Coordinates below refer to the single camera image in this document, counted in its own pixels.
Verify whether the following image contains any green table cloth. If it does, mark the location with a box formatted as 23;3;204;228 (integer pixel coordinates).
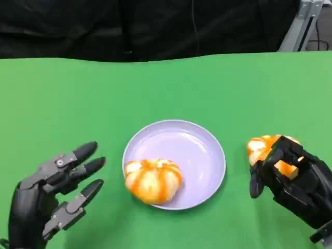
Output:
0;50;332;249

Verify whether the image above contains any orange and white bread roll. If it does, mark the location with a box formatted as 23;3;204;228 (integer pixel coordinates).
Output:
246;134;304;180
124;158;183;204

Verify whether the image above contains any lilac plate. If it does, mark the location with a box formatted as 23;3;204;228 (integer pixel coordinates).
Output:
121;119;226;211

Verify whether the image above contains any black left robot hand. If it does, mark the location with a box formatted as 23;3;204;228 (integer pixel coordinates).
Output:
9;141;106;249

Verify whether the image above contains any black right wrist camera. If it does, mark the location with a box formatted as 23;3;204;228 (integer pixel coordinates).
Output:
310;222;332;244

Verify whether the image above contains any black backdrop curtain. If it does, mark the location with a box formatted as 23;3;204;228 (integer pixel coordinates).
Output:
0;0;301;62

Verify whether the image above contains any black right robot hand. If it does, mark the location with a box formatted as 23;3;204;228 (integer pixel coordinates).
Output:
248;134;332;230

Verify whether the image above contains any aluminium frame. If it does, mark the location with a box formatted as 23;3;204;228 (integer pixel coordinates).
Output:
279;0;332;51

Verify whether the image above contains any black cable behind frame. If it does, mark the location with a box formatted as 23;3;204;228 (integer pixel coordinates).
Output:
307;15;330;50

